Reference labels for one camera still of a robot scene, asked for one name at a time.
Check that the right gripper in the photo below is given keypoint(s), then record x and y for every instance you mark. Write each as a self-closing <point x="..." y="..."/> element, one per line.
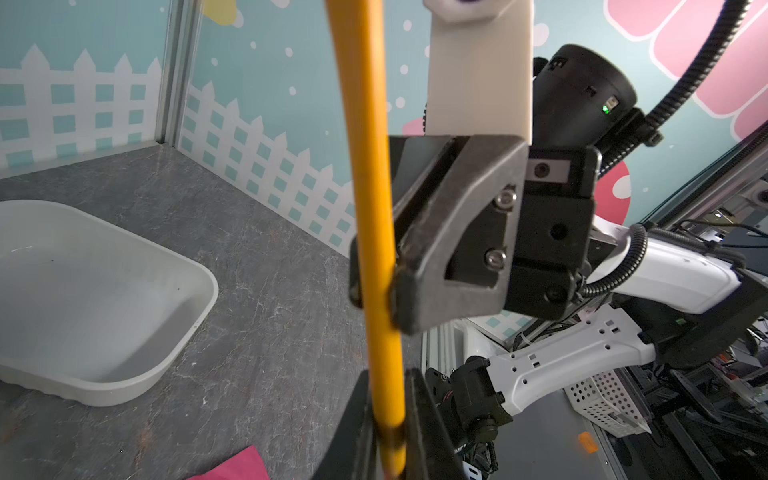
<point x="456" y="211"/>

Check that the pink paper napkin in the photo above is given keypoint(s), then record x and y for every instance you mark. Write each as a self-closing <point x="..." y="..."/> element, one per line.
<point x="246" y="465"/>

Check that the orange chopstick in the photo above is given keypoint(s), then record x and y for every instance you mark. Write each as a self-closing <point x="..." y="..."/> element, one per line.
<point x="357" y="29"/>

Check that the white plastic tub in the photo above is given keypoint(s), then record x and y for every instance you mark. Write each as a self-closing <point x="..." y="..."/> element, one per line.
<point x="91" y="312"/>

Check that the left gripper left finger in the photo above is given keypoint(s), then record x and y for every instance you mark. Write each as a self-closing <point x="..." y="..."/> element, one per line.
<point x="351" y="453"/>

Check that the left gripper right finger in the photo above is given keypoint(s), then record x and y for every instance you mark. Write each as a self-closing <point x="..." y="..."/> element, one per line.
<point x="429" y="452"/>

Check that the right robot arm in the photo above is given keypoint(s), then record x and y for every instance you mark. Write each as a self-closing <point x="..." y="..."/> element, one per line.
<point x="579" y="100"/>

